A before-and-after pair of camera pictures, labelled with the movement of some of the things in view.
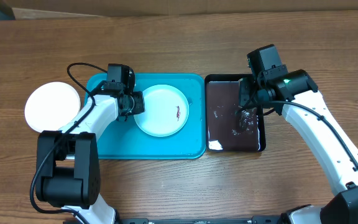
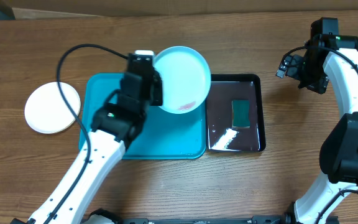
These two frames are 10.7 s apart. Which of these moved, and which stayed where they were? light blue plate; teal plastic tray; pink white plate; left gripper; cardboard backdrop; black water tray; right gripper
Moved: right gripper; light blue plate; left gripper
Stayed: teal plastic tray; cardboard backdrop; pink white plate; black water tray
